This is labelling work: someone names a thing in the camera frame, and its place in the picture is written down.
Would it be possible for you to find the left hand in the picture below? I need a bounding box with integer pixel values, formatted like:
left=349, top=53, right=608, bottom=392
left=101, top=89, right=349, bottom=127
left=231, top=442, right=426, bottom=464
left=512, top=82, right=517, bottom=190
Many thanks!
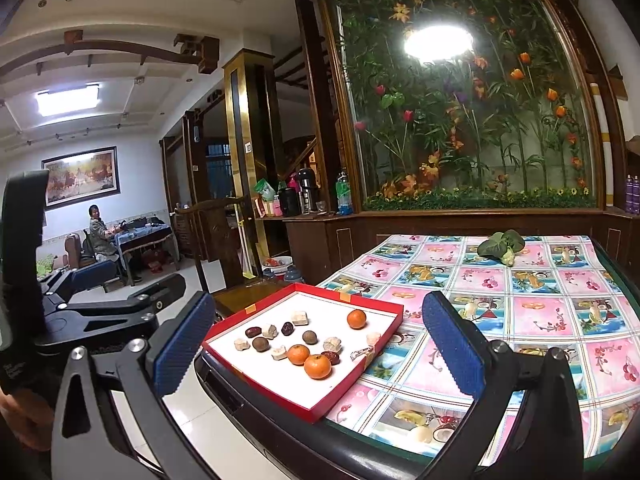
left=1, top=389, right=54, bottom=452

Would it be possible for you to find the large orange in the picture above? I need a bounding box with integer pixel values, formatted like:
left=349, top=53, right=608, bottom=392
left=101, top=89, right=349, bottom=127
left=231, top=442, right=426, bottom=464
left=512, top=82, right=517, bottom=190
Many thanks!
left=304, top=354, right=332, bottom=380

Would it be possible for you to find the green plastic bottle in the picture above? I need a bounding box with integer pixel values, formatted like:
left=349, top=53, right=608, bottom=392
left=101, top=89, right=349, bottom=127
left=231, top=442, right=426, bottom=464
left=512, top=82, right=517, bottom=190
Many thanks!
left=335, top=170, right=352, bottom=216

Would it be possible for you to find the fruit pattern tablecloth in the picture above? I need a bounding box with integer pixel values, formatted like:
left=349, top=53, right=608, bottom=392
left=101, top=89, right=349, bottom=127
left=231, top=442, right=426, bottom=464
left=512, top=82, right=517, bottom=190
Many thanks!
left=323, top=234, right=639, bottom=457

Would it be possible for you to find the seated person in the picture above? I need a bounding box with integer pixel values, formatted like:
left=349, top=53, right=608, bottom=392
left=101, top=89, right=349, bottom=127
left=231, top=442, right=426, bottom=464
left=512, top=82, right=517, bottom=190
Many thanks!
left=88, top=205, right=119, bottom=262

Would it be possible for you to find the beige cut chunk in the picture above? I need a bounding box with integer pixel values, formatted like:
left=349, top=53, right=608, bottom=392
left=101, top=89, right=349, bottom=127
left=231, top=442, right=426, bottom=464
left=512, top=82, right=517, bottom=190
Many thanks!
left=323, top=337, right=342, bottom=354

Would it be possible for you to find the framed landscape painting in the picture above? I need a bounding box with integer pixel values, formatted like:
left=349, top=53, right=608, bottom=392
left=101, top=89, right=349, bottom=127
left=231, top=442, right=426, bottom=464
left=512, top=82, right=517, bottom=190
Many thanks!
left=41, top=146, right=120, bottom=209

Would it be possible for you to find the glass flower display cabinet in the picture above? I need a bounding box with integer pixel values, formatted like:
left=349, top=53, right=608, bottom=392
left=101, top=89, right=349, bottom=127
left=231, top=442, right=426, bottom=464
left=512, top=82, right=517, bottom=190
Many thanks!
left=317, top=0, right=604, bottom=211

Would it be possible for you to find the small orange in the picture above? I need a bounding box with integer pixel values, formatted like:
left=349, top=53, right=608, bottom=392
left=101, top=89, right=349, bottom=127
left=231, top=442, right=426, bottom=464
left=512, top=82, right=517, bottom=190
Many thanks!
left=286, top=344, right=310, bottom=366
left=347, top=309, right=368, bottom=330

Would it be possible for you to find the red white-lined box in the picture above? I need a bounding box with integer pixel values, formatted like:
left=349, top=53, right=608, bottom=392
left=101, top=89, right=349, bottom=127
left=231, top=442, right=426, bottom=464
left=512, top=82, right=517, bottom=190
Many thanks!
left=203, top=284, right=402, bottom=422

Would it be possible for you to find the dark wooden chair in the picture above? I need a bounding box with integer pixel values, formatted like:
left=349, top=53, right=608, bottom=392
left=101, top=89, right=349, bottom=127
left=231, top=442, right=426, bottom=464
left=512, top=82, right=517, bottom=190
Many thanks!
left=174, top=195, right=264, bottom=316

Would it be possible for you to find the green bok choy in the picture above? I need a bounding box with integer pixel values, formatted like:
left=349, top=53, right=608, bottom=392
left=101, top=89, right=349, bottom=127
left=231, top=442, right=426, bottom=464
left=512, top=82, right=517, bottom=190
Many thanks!
left=477, top=230, right=525, bottom=266

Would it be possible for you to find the white cut chunk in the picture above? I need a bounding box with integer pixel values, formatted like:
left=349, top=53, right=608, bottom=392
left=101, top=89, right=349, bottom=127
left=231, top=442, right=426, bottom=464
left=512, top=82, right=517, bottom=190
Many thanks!
left=291, top=312, right=309, bottom=326

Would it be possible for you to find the brown round longan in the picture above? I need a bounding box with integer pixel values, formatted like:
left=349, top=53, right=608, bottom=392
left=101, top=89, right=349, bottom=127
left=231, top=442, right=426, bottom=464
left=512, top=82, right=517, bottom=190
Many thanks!
left=303, top=330, right=318, bottom=344

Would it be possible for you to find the red jujube date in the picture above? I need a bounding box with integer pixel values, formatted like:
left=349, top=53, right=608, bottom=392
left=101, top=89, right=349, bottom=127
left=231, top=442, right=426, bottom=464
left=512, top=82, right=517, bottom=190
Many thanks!
left=245, top=326, right=262, bottom=338

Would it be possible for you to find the black thermos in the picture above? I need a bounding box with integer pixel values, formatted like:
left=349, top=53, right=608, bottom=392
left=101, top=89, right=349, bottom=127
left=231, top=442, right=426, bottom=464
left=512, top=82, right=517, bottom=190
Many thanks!
left=297, top=168, right=318, bottom=214

